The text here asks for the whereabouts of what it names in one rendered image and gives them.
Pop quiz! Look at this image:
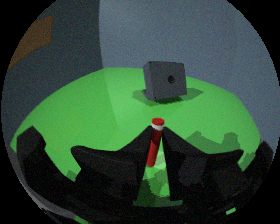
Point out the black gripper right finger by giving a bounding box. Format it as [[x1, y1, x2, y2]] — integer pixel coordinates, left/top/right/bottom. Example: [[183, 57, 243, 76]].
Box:
[[161, 126, 244, 202]]

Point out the dark grey square panel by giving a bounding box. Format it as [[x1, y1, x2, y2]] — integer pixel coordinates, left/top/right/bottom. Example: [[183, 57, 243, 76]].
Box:
[[141, 61, 187, 101]]

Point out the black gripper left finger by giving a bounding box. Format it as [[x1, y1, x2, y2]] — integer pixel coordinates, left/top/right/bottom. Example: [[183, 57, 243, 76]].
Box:
[[70, 124, 152, 201]]

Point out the red peg with grey band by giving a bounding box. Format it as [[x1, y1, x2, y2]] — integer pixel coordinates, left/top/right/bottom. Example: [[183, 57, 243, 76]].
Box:
[[146, 117, 165, 167]]

